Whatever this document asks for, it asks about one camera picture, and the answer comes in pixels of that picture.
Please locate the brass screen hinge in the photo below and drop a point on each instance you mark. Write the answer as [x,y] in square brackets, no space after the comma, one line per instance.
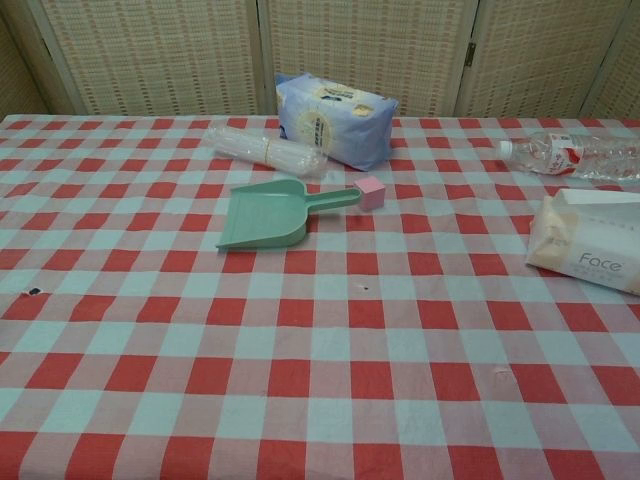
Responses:
[469,54]

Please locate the blue wet wipes pack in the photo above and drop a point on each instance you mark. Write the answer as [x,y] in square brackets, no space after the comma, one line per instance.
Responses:
[332,122]

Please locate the red white checkered tablecloth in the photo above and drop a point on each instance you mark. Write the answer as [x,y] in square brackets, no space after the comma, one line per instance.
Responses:
[320,350]

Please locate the clear plastic water bottle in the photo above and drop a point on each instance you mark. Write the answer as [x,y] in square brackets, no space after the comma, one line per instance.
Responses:
[565,152]

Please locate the clear plastic cup stack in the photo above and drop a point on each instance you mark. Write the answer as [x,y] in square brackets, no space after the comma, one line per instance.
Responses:
[265,150]

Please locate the green plastic dustpan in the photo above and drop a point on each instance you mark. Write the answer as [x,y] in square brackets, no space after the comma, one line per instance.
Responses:
[262,215]

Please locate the white Face tissue pack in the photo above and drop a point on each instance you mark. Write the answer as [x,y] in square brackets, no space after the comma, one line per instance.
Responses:
[585,240]

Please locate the pink cube block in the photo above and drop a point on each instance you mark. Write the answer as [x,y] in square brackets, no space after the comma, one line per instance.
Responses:
[370,192]

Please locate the woven folding screen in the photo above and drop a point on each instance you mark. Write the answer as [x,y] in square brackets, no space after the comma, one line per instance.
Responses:
[350,45]

